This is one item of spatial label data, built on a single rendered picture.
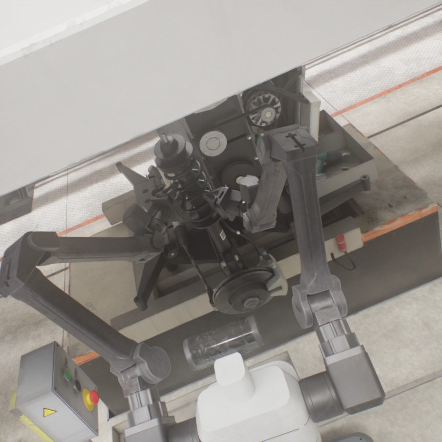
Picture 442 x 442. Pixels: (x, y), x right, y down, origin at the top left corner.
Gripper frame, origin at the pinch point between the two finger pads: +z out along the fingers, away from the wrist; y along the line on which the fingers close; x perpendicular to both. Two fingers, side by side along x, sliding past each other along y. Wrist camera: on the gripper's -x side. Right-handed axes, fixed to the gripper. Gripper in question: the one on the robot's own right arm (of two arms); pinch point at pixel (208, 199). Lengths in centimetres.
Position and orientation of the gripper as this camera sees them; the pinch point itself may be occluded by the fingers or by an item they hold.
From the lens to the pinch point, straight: 160.7
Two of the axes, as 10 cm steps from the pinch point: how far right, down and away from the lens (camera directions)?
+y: -4.2, -5.4, -7.4
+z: -7.8, -2.1, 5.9
